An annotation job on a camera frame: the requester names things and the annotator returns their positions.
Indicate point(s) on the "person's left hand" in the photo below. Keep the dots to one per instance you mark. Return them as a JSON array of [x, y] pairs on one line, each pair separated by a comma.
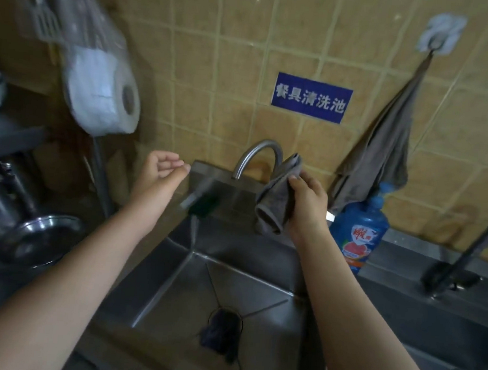
[[153, 194]]

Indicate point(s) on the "person's right hand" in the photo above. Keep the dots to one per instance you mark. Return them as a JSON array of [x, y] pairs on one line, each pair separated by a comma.
[[309, 212]]

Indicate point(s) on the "person's left thumb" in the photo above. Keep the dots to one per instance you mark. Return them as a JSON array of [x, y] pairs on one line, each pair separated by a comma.
[[176, 171]]

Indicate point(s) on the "person's right thumb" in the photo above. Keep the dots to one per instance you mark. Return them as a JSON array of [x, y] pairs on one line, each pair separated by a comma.
[[297, 184]]

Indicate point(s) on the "grey dish cloth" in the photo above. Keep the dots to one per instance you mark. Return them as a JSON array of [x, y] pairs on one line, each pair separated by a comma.
[[276, 194]]

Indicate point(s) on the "person's right forearm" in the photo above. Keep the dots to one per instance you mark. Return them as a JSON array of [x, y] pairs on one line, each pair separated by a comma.
[[355, 328]]

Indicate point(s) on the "person's left forearm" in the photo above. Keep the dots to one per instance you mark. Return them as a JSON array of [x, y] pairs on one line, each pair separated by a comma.
[[51, 298]]

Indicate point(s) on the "green black sponge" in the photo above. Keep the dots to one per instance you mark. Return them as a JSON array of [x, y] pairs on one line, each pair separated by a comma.
[[202, 202]]

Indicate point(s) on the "curved steel faucet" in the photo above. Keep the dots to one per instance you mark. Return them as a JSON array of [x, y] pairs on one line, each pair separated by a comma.
[[259, 150]]

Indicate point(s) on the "blue dish soap bottle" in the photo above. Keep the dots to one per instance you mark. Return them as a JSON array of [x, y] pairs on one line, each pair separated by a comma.
[[361, 233]]

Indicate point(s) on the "hanging grey-brown cloth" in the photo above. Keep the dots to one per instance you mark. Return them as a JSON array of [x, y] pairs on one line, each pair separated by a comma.
[[379, 152]]

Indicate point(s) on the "white toilet paper roll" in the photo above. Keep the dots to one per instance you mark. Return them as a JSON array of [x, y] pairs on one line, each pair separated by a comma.
[[103, 93]]

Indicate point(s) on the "stainless steel sink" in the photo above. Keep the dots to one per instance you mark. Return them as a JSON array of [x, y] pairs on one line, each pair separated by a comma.
[[200, 289]]

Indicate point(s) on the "stainless steel pot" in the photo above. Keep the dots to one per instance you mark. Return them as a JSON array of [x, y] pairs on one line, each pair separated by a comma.
[[15, 214]]

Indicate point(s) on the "dark scrubber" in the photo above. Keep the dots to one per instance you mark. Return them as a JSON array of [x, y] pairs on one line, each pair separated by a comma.
[[221, 332]]

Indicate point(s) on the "clear plastic bag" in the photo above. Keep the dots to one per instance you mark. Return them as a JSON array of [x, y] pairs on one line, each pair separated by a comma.
[[87, 28]]

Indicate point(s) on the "metal rack shelf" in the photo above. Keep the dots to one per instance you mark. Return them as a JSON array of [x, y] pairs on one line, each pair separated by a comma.
[[7, 136]]

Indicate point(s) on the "straight steel faucet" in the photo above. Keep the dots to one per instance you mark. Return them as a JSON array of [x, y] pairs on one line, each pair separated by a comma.
[[458, 265]]

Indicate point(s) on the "metal slotted spatula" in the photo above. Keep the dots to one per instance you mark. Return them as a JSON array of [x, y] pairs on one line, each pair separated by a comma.
[[40, 7]]

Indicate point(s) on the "blue wall sign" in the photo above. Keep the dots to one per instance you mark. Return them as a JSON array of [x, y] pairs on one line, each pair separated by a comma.
[[312, 98]]

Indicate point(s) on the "white adhesive wall hook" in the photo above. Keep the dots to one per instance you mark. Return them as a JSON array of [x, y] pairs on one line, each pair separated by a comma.
[[441, 33]]

